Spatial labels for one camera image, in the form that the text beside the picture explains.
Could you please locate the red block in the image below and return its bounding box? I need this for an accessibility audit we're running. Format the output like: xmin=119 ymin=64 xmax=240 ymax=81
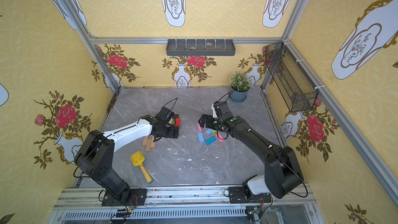
xmin=175 ymin=118 xmax=181 ymax=127

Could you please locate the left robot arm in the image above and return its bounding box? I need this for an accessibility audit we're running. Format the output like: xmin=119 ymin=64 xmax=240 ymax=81
xmin=74 ymin=115 xmax=179 ymax=203

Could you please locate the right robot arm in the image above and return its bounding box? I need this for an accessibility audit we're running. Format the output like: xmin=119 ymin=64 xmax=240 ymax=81
xmin=198 ymin=114 xmax=304 ymax=199

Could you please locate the pink block far right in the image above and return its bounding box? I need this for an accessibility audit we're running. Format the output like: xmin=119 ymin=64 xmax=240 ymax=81
xmin=216 ymin=134 xmax=224 ymax=143

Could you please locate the light blue short block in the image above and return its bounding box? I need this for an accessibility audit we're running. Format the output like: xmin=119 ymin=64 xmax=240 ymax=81
xmin=205 ymin=129 xmax=213 ymax=135

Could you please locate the teal block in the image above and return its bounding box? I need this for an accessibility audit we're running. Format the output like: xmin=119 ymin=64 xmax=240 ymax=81
xmin=205 ymin=136 xmax=216 ymax=145

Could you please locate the blue plant pot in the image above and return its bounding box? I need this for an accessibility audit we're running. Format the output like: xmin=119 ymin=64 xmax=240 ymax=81
xmin=229 ymin=88 xmax=249 ymax=102

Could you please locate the pink block upright right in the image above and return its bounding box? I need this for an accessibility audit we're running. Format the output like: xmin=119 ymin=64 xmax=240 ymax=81
xmin=197 ymin=123 xmax=202 ymax=132

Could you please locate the light blue long block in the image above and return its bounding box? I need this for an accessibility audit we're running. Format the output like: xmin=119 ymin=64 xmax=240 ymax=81
xmin=198 ymin=132 xmax=205 ymax=143

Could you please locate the yellow toy shovel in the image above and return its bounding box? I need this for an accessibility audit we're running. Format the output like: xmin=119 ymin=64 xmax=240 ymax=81
xmin=131 ymin=151 xmax=153 ymax=184

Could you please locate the green artificial plant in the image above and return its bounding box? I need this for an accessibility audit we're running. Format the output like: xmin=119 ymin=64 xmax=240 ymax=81
xmin=229 ymin=73 xmax=251 ymax=92

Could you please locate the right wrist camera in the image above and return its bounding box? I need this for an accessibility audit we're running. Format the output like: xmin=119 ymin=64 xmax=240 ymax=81
xmin=211 ymin=101 xmax=234 ymax=121

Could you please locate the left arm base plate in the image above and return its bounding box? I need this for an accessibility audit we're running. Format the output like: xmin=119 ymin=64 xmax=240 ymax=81
xmin=101 ymin=188 xmax=147 ymax=206

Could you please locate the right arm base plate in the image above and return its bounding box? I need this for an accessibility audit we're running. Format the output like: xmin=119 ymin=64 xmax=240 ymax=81
xmin=228 ymin=186 xmax=272 ymax=205

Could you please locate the black wire mesh basket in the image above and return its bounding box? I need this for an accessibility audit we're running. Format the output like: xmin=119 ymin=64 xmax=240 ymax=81
xmin=265 ymin=43 xmax=318 ymax=113

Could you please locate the grey wall shelf tray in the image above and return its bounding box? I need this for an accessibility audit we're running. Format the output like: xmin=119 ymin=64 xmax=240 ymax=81
xmin=166 ymin=38 xmax=236 ymax=57

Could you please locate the aluminium rail frame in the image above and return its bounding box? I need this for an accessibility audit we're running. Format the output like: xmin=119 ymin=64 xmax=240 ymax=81
xmin=48 ymin=185 xmax=325 ymax=224

